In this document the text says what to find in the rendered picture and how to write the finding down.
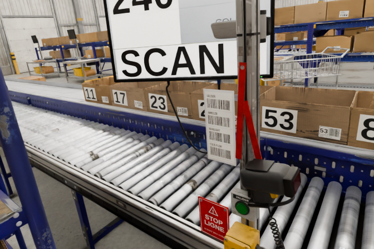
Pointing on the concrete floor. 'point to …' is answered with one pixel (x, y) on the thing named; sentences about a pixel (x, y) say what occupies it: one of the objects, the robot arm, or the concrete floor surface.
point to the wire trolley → (309, 66)
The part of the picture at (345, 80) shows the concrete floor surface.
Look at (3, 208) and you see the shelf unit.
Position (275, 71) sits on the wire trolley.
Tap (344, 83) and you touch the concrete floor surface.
